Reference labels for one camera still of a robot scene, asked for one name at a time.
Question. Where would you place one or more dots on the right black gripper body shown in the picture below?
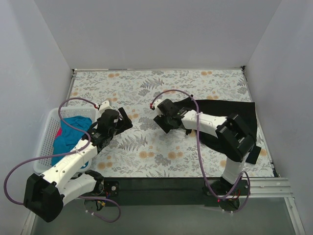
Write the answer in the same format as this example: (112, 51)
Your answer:
(163, 123)

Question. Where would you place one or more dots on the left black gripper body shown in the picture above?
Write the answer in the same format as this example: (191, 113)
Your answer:
(124, 120)

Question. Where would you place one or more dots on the black t shirt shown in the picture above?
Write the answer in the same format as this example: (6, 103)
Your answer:
(223, 108)

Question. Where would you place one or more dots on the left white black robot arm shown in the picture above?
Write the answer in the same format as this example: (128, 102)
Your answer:
(47, 194)

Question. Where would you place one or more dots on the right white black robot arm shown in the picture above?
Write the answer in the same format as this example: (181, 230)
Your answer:
(228, 127)

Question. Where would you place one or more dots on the floral tablecloth mat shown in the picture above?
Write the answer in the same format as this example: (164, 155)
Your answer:
(146, 150)

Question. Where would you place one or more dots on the blue t shirt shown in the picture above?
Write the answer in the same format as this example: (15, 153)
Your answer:
(70, 137)

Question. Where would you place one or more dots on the pink t shirt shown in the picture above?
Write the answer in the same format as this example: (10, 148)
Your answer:
(58, 133)

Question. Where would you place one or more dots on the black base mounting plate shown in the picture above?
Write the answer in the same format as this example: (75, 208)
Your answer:
(164, 191)

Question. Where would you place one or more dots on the white plastic laundry basket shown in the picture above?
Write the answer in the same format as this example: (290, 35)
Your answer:
(51, 128)

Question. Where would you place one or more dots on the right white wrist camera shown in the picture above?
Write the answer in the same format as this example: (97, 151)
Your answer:
(154, 104)

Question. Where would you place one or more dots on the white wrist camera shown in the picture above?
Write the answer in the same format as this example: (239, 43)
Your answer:
(154, 104)
(103, 106)

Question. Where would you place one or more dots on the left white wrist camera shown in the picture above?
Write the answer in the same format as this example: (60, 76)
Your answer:
(103, 106)

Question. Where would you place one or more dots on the aluminium frame rail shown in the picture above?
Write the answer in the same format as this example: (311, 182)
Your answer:
(270, 187)

